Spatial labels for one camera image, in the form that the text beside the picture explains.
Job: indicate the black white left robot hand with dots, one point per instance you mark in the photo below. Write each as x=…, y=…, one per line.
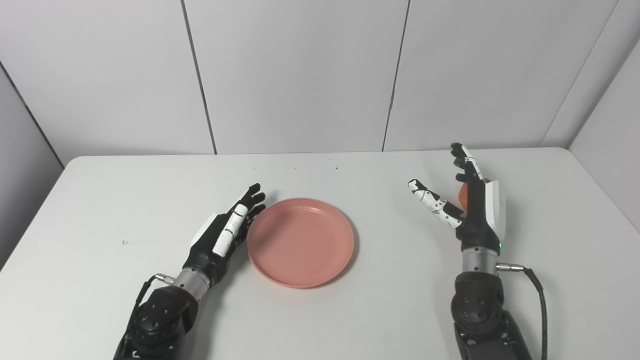
x=205, y=255

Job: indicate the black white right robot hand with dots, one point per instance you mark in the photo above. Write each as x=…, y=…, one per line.
x=477, y=225

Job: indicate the red yellow apple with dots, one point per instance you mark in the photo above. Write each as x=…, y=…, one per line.
x=463, y=196

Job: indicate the pink round plate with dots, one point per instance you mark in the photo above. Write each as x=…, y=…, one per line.
x=300, y=242

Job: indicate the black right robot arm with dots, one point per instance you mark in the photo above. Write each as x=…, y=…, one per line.
x=480, y=310

